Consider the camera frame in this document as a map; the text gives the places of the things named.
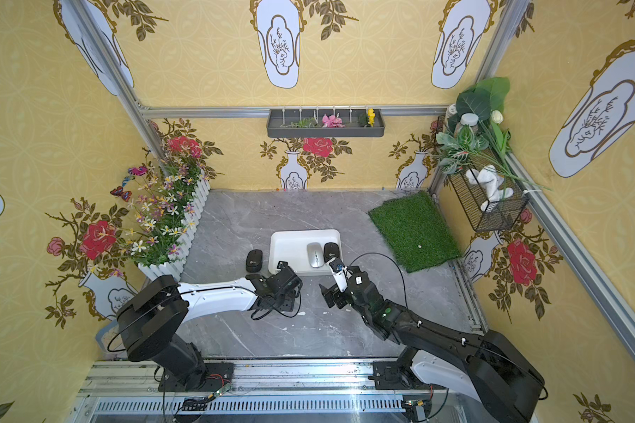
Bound black ribbed mouse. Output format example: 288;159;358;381
323;243;340;263
245;249;263;273

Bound white plastic storage box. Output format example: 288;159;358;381
267;229;341;277

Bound silver mouse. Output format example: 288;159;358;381
306;243;325;269

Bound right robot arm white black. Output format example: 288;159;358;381
321;258;549;422

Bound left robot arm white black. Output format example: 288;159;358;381
116;262;303;393

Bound green artificial grass mat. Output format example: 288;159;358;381
369;192;461;273

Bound white fence flower planter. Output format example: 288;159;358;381
112;136;208;281

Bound white figurine in basket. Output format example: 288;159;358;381
465;165;514;213

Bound pink flower on shelf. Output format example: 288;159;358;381
322;114;344;128

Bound yellow flower on shelf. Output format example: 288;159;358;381
367;109;376;127

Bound green artificial leaf plant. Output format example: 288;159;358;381
436;77;547;190

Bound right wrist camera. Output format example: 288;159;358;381
327;257;347;293

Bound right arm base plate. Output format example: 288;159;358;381
368;361;431;391

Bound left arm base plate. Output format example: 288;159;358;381
158;362;235;393

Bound black wire basket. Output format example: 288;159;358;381
443;117;530;233

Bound grey wall shelf tray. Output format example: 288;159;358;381
266;107;386;139

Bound aluminium front rail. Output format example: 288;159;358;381
78;357;525;395

